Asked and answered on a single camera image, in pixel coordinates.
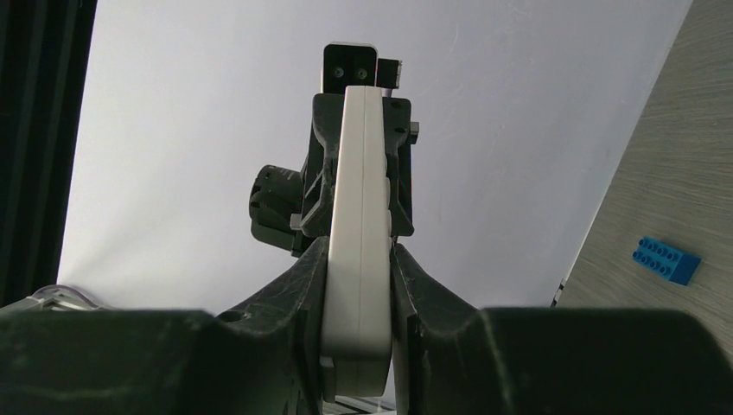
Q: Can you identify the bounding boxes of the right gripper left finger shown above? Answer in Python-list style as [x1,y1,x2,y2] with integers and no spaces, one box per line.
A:
[1,237,328,414]

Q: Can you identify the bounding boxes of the white remote control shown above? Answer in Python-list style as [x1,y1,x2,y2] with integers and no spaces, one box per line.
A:
[320,86,392,402]

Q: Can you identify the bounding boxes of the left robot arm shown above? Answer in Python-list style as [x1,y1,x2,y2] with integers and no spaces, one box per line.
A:
[249,93,419,257]

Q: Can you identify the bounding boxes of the blue toy brick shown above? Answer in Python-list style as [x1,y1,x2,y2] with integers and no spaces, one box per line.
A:
[632,236,701,286]

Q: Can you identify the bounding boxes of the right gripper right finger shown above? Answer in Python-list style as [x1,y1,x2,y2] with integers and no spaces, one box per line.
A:
[390,244,732,414]

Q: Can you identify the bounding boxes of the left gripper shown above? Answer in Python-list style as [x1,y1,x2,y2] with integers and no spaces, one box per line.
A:
[299,93,416,238]

